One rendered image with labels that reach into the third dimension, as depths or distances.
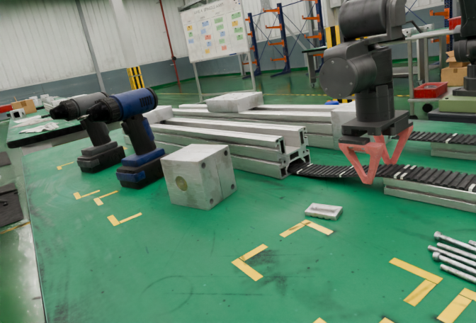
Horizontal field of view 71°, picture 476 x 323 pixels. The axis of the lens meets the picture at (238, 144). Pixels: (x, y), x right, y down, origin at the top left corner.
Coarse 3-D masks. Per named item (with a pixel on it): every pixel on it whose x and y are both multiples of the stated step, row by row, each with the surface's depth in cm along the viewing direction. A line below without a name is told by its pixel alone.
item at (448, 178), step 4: (448, 172) 50; (452, 172) 51; (456, 172) 50; (444, 176) 49; (448, 176) 50; (452, 176) 49; (456, 176) 49; (440, 180) 48; (444, 180) 49; (448, 180) 48; (452, 180) 48; (436, 184) 48; (440, 184) 48; (444, 184) 47; (448, 184) 47
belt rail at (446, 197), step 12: (384, 180) 54; (396, 180) 52; (384, 192) 55; (396, 192) 53; (408, 192) 52; (420, 192) 51; (432, 192) 49; (444, 192) 47; (456, 192) 46; (468, 192) 45; (444, 204) 48; (456, 204) 47; (468, 204) 46
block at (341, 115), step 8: (352, 104) 79; (336, 112) 76; (344, 112) 74; (352, 112) 73; (336, 120) 76; (344, 120) 75; (336, 128) 77; (336, 136) 78; (368, 136) 72; (384, 136) 76; (336, 144) 79; (360, 152) 74
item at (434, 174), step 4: (432, 172) 51; (436, 172) 51; (440, 172) 51; (444, 172) 51; (424, 176) 50; (428, 176) 50; (432, 176) 50; (436, 176) 50; (440, 176) 50; (420, 180) 50; (424, 180) 49; (428, 180) 50; (432, 180) 49; (436, 180) 49; (432, 184) 48
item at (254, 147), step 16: (160, 128) 102; (176, 128) 95; (192, 128) 91; (208, 128) 96; (224, 128) 90; (240, 128) 85; (256, 128) 80; (272, 128) 76; (288, 128) 73; (304, 128) 72; (160, 144) 106; (176, 144) 100; (224, 144) 79; (240, 144) 76; (256, 144) 72; (272, 144) 67; (288, 144) 74; (304, 144) 72; (240, 160) 76; (256, 160) 73; (272, 160) 68; (288, 160) 69; (304, 160) 73; (272, 176) 70
